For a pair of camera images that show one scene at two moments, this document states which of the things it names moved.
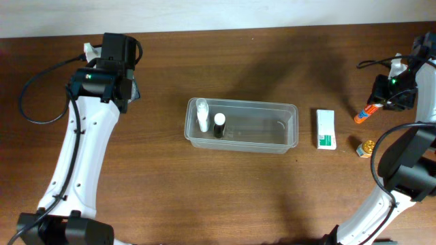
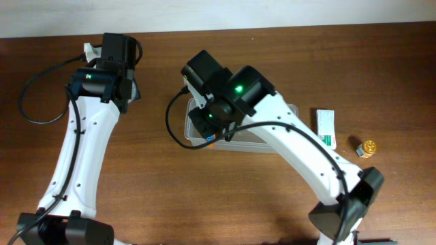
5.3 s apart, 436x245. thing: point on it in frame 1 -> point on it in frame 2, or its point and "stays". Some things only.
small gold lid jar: [364, 150] stays
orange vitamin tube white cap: [366, 112] -> [210, 140]
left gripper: [126, 90] stays
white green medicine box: [325, 137] stays
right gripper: [380, 94] -> [203, 123]
